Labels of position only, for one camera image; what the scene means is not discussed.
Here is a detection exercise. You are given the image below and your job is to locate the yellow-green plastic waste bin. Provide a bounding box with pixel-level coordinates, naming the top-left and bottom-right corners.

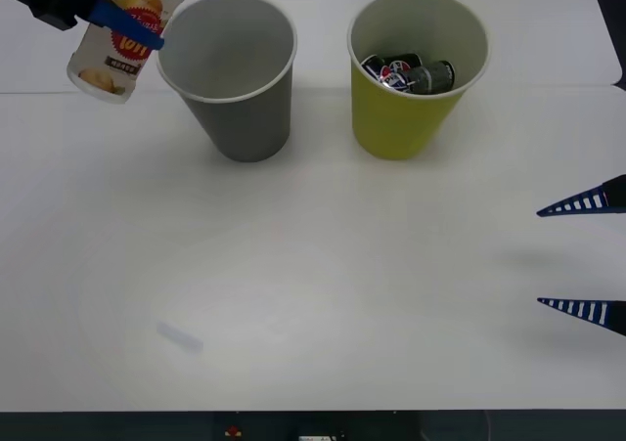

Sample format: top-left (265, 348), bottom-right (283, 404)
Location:
top-left (346, 0), bottom-right (491, 161)

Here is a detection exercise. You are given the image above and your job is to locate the dark green can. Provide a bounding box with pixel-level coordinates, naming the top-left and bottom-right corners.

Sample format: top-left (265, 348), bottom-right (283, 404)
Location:
top-left (405, 59), bottom-right (457, 94)

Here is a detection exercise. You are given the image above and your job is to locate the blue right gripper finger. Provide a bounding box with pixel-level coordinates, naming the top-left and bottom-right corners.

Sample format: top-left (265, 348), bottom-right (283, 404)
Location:
top-left (536, 296), bottom-right (626, 338)
top-left (536, 174), bottom-right (626, 217)

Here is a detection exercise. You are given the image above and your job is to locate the grey plastic waste bin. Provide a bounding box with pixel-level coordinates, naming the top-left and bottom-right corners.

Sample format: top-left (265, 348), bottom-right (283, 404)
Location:
top-left (155, 0), bottom-right (298, 163)

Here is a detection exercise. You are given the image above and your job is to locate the black can with round logo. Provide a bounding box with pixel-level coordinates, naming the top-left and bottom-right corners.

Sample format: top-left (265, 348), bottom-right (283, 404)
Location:
top-left (360, 52), bottom-right (425, 93)

